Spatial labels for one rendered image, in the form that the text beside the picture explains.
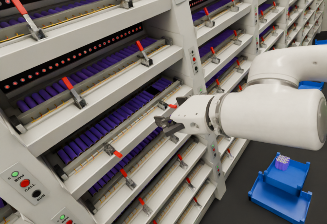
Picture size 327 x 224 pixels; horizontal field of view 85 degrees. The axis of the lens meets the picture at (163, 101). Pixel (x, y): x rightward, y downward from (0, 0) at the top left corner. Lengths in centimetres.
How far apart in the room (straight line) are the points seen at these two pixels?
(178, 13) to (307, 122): 60
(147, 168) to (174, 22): 59
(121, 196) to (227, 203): 91
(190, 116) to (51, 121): 36
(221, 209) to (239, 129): 119
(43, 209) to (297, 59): 64
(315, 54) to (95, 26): 47
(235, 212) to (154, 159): 82
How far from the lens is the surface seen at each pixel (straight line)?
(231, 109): 32
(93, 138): 68
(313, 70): 34
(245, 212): 148
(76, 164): 64
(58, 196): 62
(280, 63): 33
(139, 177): 79
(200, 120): 36
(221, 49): 117
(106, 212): 77
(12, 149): 53
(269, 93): 31
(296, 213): 151
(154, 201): 93
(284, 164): 160
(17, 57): 50
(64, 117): 55
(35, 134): 55
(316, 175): 170
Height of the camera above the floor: 132
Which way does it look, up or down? 29 degrees down
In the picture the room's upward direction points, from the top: 19 degrees counter-clockwise
